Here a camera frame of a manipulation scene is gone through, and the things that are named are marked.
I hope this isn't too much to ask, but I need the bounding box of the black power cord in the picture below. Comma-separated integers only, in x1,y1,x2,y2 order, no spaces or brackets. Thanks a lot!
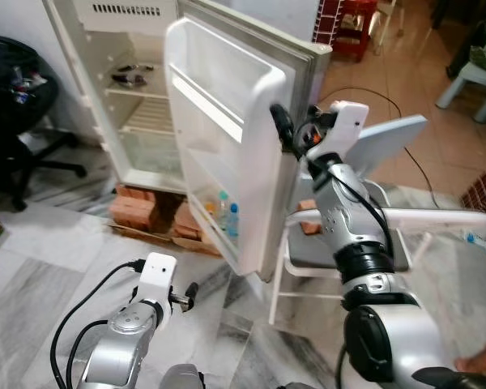
320,85,440,202

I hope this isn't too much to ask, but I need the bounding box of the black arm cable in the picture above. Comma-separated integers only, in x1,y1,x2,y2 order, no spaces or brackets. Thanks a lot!
304,105,394,254
49,258,148,389

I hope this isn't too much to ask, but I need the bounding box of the white plastic bar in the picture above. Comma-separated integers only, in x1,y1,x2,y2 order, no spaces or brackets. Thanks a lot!
379,207,486,234

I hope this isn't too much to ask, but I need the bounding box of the dark robot right leg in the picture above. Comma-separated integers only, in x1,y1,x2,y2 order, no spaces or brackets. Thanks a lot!
411,367,475,389

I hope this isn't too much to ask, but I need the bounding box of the water bottle with blue label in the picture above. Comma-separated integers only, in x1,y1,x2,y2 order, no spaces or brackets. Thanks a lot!
227,204,241,241

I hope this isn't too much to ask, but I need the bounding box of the red plastic stool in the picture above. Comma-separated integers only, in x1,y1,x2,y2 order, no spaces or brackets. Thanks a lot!
330,0,380,63

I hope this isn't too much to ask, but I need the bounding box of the light blue child chair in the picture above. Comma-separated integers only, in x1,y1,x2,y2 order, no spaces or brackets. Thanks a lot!
435,6,486,124

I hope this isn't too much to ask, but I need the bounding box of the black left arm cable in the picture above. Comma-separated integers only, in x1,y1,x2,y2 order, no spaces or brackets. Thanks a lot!
49,258,148,389

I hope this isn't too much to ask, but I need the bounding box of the grey robot left leg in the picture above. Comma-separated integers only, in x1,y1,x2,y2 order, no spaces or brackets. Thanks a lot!
158,363,206,389

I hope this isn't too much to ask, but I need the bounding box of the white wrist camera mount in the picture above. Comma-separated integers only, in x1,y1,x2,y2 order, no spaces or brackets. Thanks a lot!
135,252,180,315
306,100,371,169

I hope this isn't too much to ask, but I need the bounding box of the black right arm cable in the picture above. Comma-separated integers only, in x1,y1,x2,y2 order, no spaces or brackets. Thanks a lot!
304,105,394,254

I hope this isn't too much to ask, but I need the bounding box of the white wire fridge shelf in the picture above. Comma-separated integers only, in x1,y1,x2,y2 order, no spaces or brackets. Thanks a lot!
117,97,177,136

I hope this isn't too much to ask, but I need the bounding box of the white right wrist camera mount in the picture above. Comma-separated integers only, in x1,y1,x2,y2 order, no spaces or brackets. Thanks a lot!
306,100,371,169

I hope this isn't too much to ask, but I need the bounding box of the black office chair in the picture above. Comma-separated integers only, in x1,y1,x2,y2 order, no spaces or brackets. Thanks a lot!
0,36,88,213

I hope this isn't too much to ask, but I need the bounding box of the orange clay brick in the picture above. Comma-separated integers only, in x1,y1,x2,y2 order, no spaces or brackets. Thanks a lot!
170,201,205,242
298,219,320,237
108,185,160,233

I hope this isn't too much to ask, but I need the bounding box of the grey white fridge body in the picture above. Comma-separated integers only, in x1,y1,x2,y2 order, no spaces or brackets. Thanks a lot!
42,0,191,197

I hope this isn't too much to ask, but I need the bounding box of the grey white fridge door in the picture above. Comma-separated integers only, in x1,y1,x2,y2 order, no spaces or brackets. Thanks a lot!
164,0,335,283

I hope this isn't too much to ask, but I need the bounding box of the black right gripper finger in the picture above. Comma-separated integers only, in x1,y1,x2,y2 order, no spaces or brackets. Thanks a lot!
271,103,296,156

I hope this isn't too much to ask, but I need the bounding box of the bare foot of person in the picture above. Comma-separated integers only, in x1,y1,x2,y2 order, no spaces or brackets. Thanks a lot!
456,340,486,379

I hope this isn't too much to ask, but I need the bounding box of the dark wooden table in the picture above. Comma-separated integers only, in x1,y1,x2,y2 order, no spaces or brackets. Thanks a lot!
428,0,486,79

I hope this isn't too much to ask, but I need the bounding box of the brown flat cardboard sheet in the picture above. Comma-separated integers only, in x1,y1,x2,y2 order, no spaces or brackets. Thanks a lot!
105,222,224,255

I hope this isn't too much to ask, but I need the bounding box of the steel pan with lid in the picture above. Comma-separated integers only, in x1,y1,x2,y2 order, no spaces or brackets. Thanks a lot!
112,63,156,88

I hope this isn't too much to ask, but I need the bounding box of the white folding chair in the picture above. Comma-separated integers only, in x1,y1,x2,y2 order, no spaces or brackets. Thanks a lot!
267,113,430,327

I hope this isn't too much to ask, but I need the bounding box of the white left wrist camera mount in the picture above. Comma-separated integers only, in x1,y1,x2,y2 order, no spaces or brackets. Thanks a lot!
135,252,180,315

